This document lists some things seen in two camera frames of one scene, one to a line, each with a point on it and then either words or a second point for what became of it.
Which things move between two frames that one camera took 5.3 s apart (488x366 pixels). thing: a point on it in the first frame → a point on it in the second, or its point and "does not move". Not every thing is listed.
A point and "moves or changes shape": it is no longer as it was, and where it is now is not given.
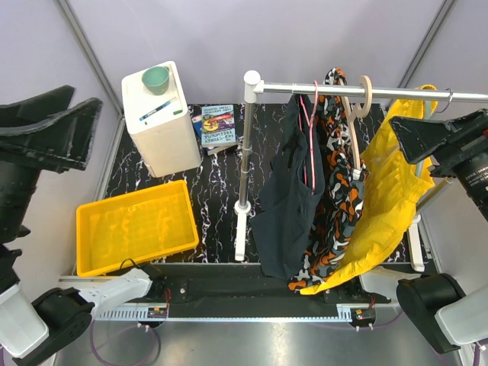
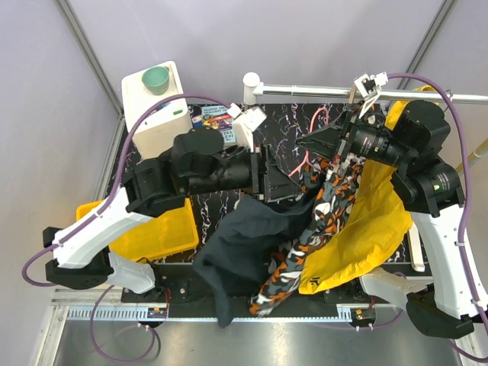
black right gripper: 465,134 → 326,141
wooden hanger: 358,113 moves or changes shape
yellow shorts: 388,199 does not move
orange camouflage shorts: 339,171 → 332,184
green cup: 156,79 does not move
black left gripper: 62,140 → 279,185
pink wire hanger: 311,124 moves or changes shape
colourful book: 216,127 does not move
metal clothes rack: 252,85 does not move
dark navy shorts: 294,179 → 237,258
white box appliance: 159,124 does not move
